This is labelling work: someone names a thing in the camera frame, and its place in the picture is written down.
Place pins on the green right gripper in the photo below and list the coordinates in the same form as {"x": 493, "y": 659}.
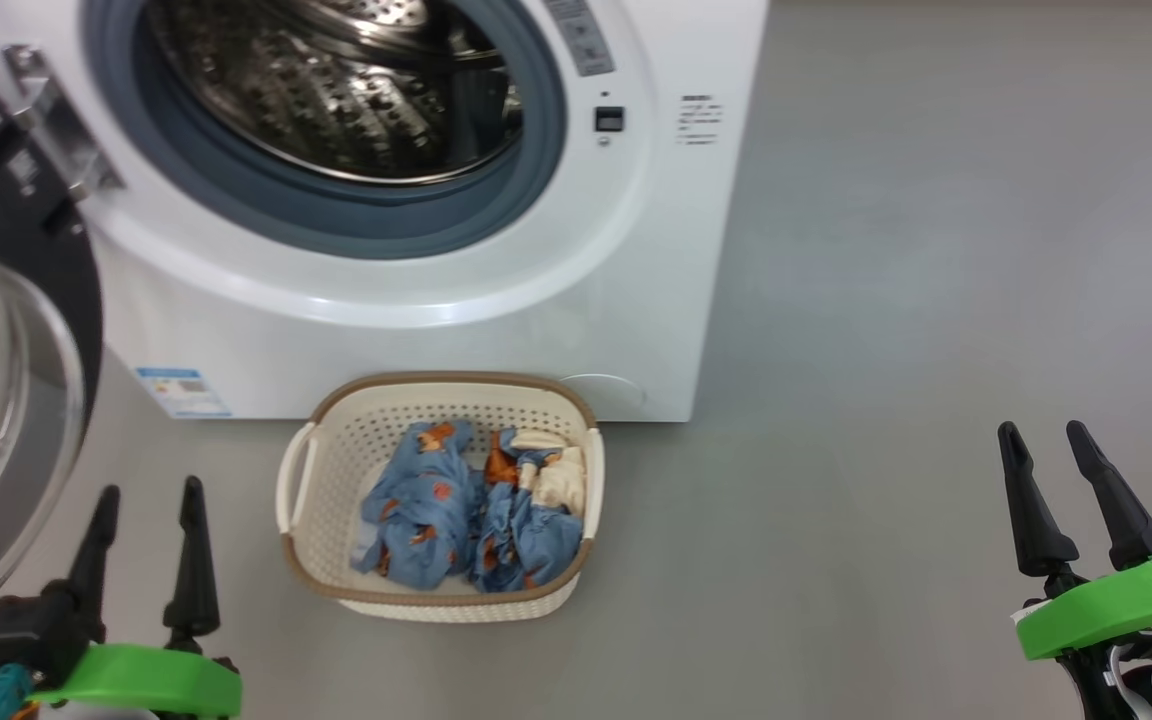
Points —
{"x": 1106, "y": 610}

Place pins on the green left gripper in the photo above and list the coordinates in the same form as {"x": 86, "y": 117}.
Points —
{"x": 156, "y": 680}

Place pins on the blue garment with bear print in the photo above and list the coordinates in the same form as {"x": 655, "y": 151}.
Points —
{"x": 416, "y": 500}

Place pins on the round black glass washer door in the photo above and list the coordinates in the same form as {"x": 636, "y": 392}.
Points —
{"x": 66, "y": 300}

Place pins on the blue cream and orange garment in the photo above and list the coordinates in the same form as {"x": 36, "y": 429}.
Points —
{"x": 526, "y": 540}

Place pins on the washing machine door hinge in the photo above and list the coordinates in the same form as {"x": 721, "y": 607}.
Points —
{"x": 56, "y": 130}

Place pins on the white front-load washing machine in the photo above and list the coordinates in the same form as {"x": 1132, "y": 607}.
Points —
{"x": 636, "y": 300}

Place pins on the stainless steel washing machine drum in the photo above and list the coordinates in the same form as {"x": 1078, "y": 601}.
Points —
{"x": 336, "y": 100}

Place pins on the black door latch socket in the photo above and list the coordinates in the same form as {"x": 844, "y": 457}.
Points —
{"x": 609, "y": 119}

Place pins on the black left wrist module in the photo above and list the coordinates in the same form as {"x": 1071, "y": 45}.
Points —
{"x": 26, "y": 630}

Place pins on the blue energy label sticker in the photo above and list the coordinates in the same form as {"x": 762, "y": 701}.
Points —
{"x": 181, "y": 392}

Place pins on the cream perforated basket brown rim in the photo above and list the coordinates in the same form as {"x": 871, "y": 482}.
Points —
{"x": 436, "y": 605}

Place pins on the round white filter cover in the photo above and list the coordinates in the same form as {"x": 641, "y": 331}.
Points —
{"x": 606, "y": 392}

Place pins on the small black text label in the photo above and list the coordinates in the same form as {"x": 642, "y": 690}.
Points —
{"x": 699, "y": 120}

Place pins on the grey warning sticker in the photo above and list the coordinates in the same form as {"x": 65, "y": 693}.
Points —
{"x": 581, "y": 40}

